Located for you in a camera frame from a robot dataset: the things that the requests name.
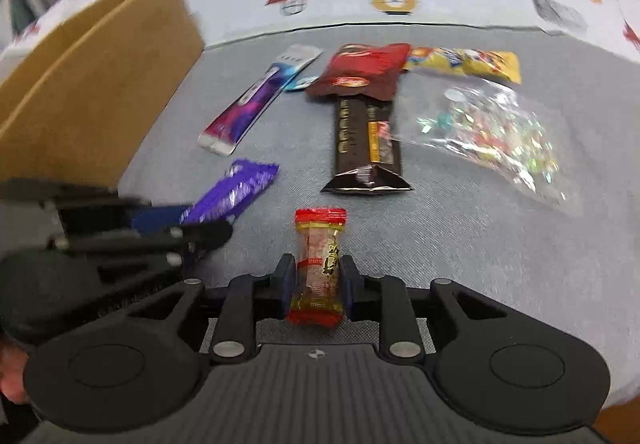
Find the person's left hand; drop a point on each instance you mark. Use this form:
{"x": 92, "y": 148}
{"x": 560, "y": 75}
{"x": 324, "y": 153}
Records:
{"x": 11, "y": 369}

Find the clear bag of colourful candies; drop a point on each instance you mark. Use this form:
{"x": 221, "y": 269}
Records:
{"x": 492, "y": 138}

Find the purple snack bar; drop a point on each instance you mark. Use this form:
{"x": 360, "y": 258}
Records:
{"x": 235, "y": 189}

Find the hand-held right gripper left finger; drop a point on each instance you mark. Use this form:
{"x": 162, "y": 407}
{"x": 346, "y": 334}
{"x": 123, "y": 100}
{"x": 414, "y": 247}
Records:
{"x": 287, "y": 280}

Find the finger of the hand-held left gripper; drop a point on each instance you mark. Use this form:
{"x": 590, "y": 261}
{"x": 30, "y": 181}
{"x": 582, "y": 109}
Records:
{"x": 157, "y": 218}
{"x": 207, "y": 234}

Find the cardboard box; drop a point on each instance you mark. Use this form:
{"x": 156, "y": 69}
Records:
{"x": 95, "y": 88}

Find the dark brown chocolate bar packet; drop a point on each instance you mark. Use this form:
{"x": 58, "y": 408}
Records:
{"x": 367, "y": 143}

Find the red snack bag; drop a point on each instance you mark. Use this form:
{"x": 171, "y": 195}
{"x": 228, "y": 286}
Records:
{"x": 362, "y": 71}

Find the clear red-ended snack packet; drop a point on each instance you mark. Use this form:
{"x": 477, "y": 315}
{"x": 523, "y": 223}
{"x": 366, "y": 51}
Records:
{"x": 318, "y": 264}

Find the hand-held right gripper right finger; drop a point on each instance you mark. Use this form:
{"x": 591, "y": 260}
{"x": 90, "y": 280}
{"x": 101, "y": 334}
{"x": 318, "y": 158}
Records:
{"x": 350, "y": 291}

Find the yellow snack packet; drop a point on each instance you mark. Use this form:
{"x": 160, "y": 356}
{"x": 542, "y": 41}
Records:
{"x": 465, "y": 63}

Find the purple and white stick packet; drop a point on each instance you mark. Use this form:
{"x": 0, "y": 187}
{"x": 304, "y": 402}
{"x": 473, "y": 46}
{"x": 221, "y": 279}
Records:
{"x": 260, "y": 96}

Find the small blue and white packet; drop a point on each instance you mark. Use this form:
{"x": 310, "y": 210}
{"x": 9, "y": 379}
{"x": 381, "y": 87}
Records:
{"x": 301, "y": 83}

